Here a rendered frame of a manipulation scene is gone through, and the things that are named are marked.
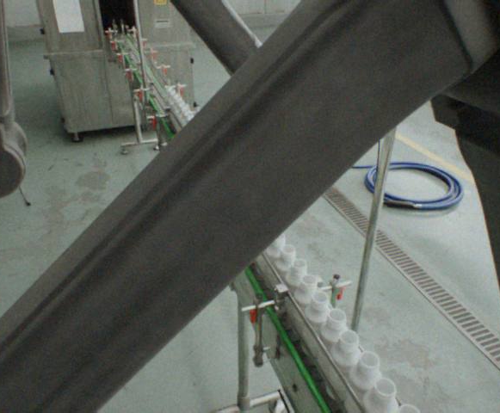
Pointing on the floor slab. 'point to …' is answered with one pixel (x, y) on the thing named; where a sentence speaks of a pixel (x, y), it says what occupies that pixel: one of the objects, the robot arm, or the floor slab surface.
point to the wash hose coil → (416, 200)
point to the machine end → (73, 60)
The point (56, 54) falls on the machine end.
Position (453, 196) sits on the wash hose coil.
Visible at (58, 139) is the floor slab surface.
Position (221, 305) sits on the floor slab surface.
